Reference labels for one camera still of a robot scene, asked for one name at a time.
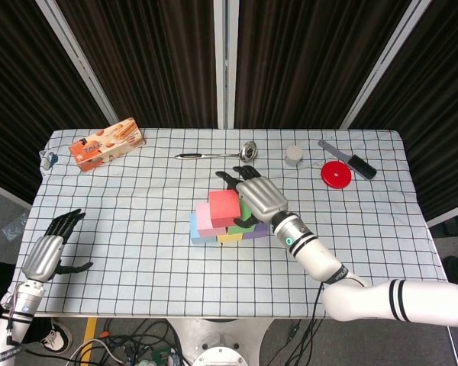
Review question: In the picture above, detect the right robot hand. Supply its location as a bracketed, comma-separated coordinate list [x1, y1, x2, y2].
[214, 165, 289, 229]

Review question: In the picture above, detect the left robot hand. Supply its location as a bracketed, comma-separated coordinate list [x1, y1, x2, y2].
[21, 208, 94, 284]

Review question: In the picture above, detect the purple foam cube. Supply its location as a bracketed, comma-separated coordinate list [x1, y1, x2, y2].
[242, 222, 270, 240]

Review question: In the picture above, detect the red foam cube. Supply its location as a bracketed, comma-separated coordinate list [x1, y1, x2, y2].
[208, 189, 241, 229]

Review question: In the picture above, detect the green foam cube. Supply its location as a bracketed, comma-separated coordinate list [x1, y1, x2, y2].
[227, 200, 259, 235]

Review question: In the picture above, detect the pink foam cube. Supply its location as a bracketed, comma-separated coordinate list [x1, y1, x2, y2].
[195, 201, 228, 237]

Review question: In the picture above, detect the blue foam cube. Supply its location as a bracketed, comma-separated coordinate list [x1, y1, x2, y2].
[189, 212, 218, 246]

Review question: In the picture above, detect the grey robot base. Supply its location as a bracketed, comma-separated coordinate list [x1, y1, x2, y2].
[167, 317, 276, 366]

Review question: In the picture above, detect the yellow foam cube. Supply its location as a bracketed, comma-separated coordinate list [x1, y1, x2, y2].
[216, 232, 244, 245]

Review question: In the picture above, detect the clear plastic bag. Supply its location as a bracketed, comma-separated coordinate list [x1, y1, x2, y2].
[2, 212, 30, 242]

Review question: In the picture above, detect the steel ladle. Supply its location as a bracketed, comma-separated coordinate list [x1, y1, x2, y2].
[174, 140, 258, 163]

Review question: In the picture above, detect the small white jar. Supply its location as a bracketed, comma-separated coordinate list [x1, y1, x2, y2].
[283, 144, 305, 168]

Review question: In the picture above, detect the red round plastic lid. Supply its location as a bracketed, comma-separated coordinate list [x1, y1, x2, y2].
[320, 161, 353, 189]

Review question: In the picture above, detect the white sneaker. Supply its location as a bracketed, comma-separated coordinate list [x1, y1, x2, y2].
[40, 318, 72, 355]

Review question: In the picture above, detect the white black-grid tablecloth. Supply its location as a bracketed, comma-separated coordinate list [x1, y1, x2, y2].
[18, 128, 450, 319]

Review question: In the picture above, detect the grey brush with black bristles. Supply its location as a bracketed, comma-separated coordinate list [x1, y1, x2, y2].
[317, 140, 378, 181]

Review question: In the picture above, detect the orange biscuit box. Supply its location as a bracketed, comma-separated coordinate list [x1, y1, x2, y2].
[68, 117, 147, 173]

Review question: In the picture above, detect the black pleated curtain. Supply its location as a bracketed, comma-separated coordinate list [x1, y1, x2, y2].
[234, 0, 411, 130]
[56, 0, 218, 129]
[349, 0, 458, 222]
[0, 0, 110, 194]

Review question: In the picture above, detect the black cable bundle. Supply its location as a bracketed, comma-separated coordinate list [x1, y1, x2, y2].
[98, 319, 186, 366]

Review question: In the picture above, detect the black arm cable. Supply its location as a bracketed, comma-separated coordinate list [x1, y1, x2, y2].
[285, 281, 325, 366]

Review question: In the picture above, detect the white metal frame post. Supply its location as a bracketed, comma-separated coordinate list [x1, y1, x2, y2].
[36, 0, 119, 123]
[212, 0, 240, 130]
[339, 0, 432, 130]

